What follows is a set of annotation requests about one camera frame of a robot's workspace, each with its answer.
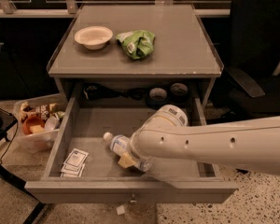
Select white bowl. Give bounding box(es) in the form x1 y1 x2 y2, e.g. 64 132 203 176
74 26 113 50

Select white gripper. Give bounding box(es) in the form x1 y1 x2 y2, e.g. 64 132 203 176
119 133 154 169

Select orange bowl in bin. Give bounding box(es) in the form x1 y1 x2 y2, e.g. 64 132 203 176
22 116 45 134

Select clear plastic water bottle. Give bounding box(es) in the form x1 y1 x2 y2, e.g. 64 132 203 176
103 132 155 173

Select clear plastic storage bin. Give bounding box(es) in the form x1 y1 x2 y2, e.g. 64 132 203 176
13 94 66 153

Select green chip bag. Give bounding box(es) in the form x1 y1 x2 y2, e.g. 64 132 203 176
116 30 155 60

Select white paper packets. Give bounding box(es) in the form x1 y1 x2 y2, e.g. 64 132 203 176
61 148 89 177

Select open grey top drawer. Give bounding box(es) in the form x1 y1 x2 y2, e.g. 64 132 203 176
26 83 237 203

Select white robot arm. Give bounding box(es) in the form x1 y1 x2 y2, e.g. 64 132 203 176
119 105 280 175

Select dark blue tape roll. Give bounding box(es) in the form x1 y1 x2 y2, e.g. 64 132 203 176
146 87 169 110

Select black office chair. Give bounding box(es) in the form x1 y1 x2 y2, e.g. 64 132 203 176
205 0 280 175

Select grey cabinet with top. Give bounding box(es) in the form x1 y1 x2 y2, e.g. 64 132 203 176
49 5 222 103

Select black tape roll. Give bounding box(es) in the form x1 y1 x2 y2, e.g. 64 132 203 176
170 83 189 104

